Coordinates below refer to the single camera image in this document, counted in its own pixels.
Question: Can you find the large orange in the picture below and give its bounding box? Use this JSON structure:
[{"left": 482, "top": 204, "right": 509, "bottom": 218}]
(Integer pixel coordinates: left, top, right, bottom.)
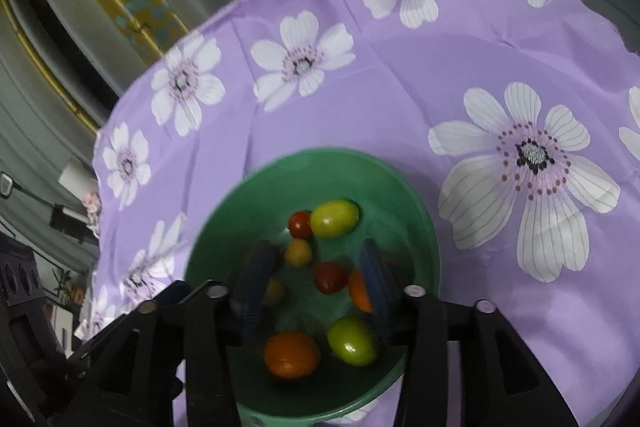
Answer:
[{"left": 262, "top": 331, "right": 321, "bottom": 379}]

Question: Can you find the red cherry tomato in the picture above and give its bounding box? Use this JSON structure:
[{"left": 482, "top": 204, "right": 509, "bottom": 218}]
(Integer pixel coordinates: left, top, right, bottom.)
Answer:
[
  {"left": 312, "top": 261, "right": 349, "bottom": 296},
  {"left": 288, "top": 210, "right": 312, "bottom": 239}
]

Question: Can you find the small orange tangerine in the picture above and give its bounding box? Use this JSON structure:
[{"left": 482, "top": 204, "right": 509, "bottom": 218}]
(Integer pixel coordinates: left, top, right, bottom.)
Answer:
[{"left": 347, "top": 269, "right": 372, "bottom": 313}]

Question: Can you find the black tripod stand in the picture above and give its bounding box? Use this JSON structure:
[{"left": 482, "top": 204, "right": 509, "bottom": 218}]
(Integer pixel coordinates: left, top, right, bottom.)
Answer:
[{"left": 1, "top": 171, "right": 99, "bottom": 246}]

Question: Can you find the purple floral tablecloth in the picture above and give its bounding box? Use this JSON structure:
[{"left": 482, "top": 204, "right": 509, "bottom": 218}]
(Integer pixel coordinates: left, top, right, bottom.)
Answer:
[{"left": 86, "top": 0, "right": 639, "bottom": 424}]

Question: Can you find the green plastic bowl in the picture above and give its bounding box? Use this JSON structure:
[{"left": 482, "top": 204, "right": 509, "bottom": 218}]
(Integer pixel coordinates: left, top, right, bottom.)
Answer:
[{"left": 184, "top": 148, "right": 440, "bottom": 426}]

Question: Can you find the small tan longan fruit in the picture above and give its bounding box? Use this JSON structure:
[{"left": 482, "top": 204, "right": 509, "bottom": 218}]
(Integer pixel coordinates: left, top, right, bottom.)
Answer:
[
  {"left": 284, "top": 239, "right": 314, "bottom": 268},
  {"left": 262, "top": 279, "right": 285, "bottom": 307}
]

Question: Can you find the white paper roll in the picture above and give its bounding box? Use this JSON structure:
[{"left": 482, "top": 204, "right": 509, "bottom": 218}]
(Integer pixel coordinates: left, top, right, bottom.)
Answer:
[{"left": 58, "top": 158, "right": 98, "bottom": 200}]

